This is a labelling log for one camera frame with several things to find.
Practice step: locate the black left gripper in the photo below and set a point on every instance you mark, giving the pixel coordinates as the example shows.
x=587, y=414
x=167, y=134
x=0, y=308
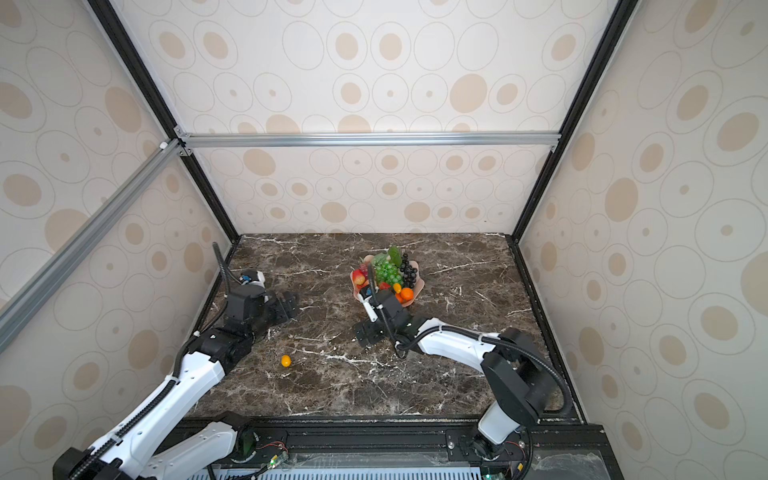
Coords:
x=282, y=311

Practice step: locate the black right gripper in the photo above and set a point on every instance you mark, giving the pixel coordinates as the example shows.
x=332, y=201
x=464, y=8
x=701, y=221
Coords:
x=369, y=337

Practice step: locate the red yellow-tipped fake strawberry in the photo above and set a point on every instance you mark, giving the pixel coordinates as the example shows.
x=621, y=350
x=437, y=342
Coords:
x=359, y=278

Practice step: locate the pink scalloped fruit bowl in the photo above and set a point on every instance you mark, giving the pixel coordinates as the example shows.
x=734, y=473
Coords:
x=420, y=284

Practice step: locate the green fake grape bunch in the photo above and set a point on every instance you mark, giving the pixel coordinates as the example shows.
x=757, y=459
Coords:
x=387, y=267

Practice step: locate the black fake grape bunch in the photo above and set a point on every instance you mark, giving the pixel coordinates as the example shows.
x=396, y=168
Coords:
x=409, y=273

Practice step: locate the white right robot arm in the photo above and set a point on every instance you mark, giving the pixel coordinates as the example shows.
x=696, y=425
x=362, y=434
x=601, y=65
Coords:
x=520, y=379

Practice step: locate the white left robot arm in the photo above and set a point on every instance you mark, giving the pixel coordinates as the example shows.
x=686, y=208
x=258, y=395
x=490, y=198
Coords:
x=162, y=396

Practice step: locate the silver horizontal aluminium bar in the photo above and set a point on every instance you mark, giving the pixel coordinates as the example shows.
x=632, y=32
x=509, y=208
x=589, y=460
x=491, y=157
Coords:
x=380, y=139

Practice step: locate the silver diagonal aluminium bar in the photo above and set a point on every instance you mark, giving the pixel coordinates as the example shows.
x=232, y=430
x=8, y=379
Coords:
x=22, y=308

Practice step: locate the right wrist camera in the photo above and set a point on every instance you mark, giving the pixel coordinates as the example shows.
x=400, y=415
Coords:
x=383, y=306

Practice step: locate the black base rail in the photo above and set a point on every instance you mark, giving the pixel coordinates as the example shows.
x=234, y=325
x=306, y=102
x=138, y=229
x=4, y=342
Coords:
x=401, y=448

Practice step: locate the black vertical frame post left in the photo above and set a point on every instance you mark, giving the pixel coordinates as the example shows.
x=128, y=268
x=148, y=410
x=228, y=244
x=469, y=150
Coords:
x=107, y=17

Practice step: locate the black vertical frame post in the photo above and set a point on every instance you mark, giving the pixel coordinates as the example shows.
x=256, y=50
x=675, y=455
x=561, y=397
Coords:
x=615, y=28
x=107, y=17

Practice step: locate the black vertical frame post right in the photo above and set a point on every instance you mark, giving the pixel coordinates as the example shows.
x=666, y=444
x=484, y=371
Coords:
x=615, y=28

